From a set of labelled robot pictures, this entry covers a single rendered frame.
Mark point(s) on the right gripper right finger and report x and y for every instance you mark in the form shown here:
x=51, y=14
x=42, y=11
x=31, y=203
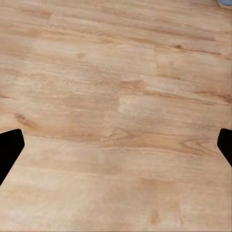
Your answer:
x=224, y=143

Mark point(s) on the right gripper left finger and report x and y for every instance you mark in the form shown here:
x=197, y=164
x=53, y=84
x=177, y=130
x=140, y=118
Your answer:
x=11, y=145

